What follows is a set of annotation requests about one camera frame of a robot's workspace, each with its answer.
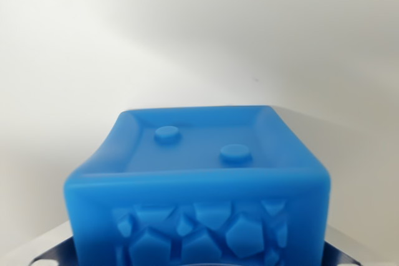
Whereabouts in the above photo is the black-padded silver gripper left finger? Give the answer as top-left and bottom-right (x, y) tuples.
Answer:
(29, 219), (75, 266)

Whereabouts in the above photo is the black-padded silver gripper right finger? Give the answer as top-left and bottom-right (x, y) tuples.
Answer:
(324, 226), (372, 266)

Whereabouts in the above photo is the blue textured cube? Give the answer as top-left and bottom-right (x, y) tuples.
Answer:
(64, 105), (332, 266)

